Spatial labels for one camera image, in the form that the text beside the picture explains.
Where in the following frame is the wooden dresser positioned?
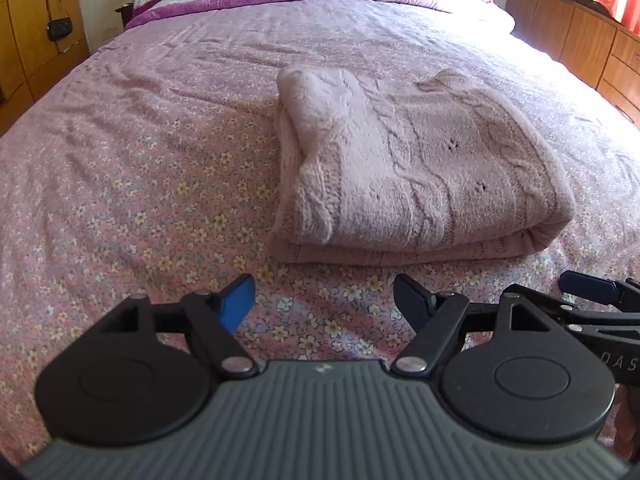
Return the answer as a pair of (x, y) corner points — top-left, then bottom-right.
(505, 0), (640, 126)

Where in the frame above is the bed with pink floral sheet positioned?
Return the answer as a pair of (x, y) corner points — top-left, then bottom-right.
(0, 0), (640, 466)

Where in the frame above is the person's right hand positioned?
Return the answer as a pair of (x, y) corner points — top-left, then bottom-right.
(614, 385), (640, 461)

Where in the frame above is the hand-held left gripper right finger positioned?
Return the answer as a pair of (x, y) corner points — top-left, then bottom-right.
(392, 274), (557, 377)

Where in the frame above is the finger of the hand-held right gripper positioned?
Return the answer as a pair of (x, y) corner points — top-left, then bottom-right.
(559, 270), (640, 311)
(502, 283), (640, 342)

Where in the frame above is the small black pouch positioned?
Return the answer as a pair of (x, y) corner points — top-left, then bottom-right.
(46, 17), (72, 41)

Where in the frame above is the pink knitted sweater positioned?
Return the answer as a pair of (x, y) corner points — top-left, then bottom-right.
(267, 66), (576, 266)

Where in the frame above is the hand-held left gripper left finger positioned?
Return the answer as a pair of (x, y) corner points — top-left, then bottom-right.
(95, 274), (259, 380)

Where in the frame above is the wooden wardrobe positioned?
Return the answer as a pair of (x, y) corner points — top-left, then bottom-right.
(0, 0), (91, 133)

